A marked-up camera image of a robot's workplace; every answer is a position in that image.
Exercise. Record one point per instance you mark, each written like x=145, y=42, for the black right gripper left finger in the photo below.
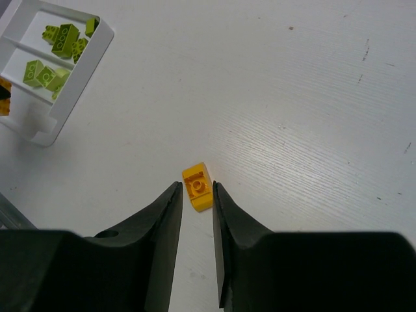
x=128, y=267

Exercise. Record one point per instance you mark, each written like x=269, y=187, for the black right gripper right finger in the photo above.
x=261, y=270

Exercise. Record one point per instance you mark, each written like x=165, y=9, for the orange upside-down lego brick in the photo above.
x=199, y=187

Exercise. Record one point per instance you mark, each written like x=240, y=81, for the pale green small lego brick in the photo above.
x=56, y=92

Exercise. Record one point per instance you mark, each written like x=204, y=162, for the pale green curved studded lego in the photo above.
x=63, y=75

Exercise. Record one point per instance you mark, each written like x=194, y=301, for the pale green upside-down square lego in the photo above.
x=48, y=78

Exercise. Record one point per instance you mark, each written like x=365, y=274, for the yellow long lego brick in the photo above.
x=5, y=97

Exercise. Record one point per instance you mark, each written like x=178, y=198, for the pale green upside-down curved lego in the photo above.
x=32, y=69

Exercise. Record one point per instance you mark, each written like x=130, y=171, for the lime green curved studded lego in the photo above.
x=77, y=49

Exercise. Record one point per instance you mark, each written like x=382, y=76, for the lime green long lego brick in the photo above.
x=67, y=35

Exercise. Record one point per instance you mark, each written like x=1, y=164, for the lime green small lego brick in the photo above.
x=91, y=25

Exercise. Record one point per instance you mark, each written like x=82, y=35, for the lime green upside-down square lego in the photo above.
x=50, y=34

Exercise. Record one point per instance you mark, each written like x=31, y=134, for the white sorting tray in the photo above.
x=48, y=55

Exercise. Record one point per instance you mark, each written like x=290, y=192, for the aluminium table frame rail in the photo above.
x=11, y=217

